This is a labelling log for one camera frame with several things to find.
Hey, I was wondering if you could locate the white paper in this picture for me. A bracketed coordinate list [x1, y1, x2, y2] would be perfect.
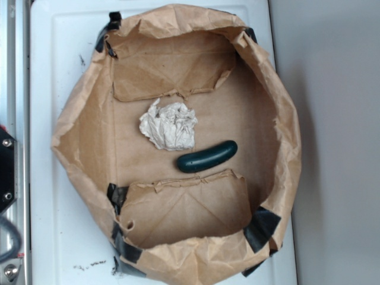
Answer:
[139, 99, 198, 151]

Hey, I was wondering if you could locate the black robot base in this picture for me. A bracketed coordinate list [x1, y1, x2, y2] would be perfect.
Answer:
[0, 125, 17, 214]

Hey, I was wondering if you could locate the dark green cucumber toy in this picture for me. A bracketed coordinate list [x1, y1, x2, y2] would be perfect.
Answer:
[176, 140, 238, 173]

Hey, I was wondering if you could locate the brown paper bag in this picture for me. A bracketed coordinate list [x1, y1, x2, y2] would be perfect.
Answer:
[52, 4, 301, 284]

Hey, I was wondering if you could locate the white tray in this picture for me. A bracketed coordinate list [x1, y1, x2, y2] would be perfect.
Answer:
[28, 0, 299, 285]

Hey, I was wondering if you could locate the metal rail frame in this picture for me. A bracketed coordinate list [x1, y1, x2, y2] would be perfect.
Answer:
[1, 1, 32, 284]

